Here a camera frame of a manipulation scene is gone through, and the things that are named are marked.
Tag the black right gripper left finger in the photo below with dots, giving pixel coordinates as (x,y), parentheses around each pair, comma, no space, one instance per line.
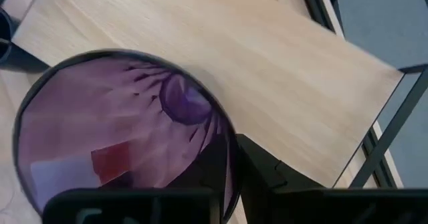
(214,170)

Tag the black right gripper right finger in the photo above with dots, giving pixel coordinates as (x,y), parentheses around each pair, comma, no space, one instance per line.
(261,170)

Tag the translucent purple plastic cup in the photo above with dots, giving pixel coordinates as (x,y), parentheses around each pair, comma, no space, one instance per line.
(100,117)

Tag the black mug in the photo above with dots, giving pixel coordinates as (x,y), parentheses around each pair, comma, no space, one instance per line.
(4,33)

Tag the black aluminium table frame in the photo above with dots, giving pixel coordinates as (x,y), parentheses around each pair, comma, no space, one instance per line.
(312,3)

